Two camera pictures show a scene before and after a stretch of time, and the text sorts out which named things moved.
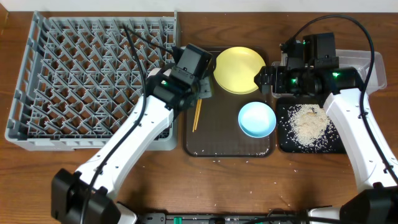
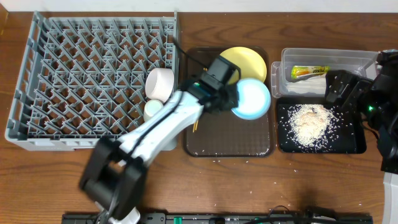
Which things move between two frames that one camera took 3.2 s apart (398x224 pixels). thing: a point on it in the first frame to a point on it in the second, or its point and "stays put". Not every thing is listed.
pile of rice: [310, 127] stays put
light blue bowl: [257, 119] to [254, 98]
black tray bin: [304, 126] stays put
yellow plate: [236, 68] stays put
